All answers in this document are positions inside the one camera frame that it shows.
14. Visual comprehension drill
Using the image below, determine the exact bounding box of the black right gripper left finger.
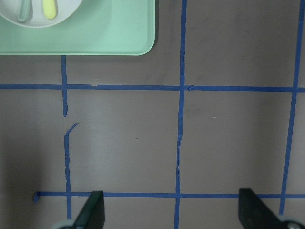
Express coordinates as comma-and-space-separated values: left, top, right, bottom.
71, 191, 105, 229

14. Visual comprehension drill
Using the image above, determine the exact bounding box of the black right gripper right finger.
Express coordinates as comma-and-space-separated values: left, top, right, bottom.
238, 188, 282, 229

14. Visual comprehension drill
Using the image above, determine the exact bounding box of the yellow plastic fork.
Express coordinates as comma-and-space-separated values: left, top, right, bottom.
42, 0, 57, 20

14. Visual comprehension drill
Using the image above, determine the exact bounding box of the white round plate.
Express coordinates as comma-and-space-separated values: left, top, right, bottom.
0, 0, 82, 29

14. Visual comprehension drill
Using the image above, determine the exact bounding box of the light green tray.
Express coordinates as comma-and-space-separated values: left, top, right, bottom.
0, 0, 156, 56

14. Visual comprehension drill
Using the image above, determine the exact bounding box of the pale green plastic spoon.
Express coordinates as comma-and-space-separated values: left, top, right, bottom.
17, 0, 31, 23

